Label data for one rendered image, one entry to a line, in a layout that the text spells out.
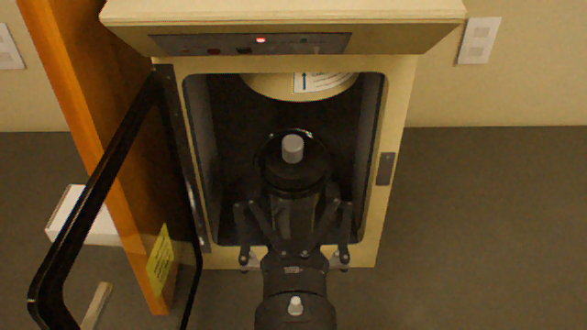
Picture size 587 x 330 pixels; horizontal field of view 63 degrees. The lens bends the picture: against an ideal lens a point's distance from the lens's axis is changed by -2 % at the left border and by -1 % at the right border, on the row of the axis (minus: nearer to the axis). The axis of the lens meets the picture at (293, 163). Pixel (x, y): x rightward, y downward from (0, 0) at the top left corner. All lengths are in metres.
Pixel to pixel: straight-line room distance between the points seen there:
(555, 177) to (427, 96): 0.33
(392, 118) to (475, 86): 0.59
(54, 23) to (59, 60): 0.04
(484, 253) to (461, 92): 0.42
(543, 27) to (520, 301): 0.58
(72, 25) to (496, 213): 0.85
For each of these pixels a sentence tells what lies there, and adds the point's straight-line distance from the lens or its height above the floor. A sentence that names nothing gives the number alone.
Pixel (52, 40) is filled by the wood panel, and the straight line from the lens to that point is 0.52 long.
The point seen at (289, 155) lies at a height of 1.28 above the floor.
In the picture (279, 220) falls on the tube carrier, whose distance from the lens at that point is 0.73.
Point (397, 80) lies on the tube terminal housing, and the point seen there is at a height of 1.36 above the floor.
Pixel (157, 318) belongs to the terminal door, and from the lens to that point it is 0.68.
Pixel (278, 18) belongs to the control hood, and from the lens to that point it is 0.43.
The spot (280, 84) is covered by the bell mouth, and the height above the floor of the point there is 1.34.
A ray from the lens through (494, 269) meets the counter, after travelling 0.99.
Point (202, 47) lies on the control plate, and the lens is 0.52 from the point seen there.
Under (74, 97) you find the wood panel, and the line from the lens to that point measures 0.56.
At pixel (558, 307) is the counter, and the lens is 0.99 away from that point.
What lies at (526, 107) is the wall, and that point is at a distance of 1.33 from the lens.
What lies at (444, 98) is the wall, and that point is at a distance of 1.23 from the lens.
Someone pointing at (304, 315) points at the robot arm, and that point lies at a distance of 0.52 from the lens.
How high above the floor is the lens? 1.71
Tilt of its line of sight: 45 degrees down
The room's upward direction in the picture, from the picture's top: straight up
